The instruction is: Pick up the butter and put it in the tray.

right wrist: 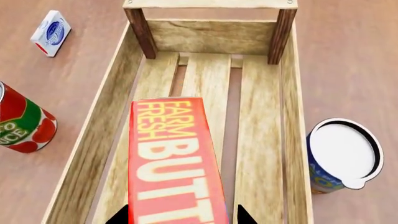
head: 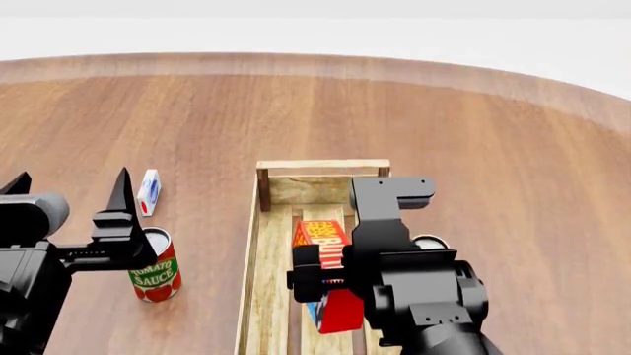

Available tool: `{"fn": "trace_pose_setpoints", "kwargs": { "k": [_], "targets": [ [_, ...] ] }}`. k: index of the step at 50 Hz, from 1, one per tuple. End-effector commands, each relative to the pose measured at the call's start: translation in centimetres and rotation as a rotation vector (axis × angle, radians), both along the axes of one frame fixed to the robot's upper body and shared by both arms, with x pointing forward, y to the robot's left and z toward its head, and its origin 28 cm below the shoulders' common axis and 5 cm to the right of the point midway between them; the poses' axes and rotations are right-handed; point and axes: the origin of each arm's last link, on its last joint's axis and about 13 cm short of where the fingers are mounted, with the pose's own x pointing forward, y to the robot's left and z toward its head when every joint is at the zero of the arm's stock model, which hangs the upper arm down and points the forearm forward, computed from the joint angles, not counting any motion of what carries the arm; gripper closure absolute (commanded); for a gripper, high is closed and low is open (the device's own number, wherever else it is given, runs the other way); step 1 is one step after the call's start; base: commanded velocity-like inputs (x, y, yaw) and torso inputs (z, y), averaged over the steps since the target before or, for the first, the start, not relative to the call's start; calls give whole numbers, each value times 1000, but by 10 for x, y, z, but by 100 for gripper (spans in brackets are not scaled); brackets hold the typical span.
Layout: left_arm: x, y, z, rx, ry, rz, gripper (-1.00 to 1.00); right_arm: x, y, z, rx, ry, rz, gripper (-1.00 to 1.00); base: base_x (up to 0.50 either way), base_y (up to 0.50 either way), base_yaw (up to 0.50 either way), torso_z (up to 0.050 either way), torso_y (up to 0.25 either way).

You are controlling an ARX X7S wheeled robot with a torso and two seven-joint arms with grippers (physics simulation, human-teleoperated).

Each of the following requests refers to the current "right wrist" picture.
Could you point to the blue can with white lid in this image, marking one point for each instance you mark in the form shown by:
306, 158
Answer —
342, 156

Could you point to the red farm fresh butter box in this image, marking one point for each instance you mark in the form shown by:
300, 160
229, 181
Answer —
174, 163

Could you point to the white and blue cream cheese box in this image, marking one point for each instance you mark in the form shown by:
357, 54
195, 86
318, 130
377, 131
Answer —
51, 33

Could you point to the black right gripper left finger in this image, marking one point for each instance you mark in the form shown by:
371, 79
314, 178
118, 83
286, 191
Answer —
120, 217

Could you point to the red tomato sauce can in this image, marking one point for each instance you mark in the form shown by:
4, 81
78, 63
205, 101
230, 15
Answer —
21, 123

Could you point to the light wooden crate tray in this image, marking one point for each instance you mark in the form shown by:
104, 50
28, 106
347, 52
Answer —
205, 93

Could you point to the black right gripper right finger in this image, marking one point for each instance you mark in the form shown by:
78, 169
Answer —
245, 215

